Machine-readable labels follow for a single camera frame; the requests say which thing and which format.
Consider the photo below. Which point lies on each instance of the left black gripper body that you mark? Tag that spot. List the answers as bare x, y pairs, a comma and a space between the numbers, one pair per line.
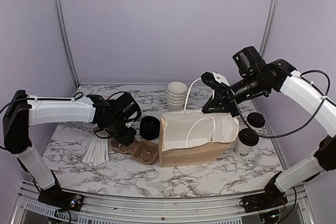
116, 131

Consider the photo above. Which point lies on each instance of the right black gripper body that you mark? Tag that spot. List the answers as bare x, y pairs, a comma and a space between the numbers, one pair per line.
254, 84

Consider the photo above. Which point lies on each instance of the black plastic cup lid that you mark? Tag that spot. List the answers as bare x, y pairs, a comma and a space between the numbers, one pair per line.
248, 137

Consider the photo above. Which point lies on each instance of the brown cardboard cup carrier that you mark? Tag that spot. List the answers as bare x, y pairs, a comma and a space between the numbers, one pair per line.
144, 151

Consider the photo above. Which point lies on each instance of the brown paper bag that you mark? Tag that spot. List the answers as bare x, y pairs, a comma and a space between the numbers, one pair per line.
190, 137

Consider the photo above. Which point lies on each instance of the white paper coffee cup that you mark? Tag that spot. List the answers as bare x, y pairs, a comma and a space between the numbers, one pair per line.
243, 150

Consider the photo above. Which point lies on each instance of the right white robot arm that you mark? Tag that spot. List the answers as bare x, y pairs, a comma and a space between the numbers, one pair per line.
307, 91

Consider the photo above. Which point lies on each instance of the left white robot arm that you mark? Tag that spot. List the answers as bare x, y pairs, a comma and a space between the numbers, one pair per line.
25, 111

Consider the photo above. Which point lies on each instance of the stack of black lids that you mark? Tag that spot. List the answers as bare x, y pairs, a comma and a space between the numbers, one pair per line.
149, 128

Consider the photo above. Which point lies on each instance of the stack of white cups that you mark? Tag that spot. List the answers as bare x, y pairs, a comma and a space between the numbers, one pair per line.
176, 96

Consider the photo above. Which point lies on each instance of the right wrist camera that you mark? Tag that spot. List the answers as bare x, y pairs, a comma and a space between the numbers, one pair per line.
214, 80

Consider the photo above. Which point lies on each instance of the left aluminium frame post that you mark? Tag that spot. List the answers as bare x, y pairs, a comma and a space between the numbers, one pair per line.
65, 43

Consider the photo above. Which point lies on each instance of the aluminium front rail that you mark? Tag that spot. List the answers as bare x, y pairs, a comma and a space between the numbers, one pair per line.
97, 208

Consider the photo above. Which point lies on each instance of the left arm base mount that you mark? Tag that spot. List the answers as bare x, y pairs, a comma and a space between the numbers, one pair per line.
55, 196

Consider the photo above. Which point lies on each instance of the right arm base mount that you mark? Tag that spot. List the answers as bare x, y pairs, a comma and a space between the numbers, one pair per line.
271, 197

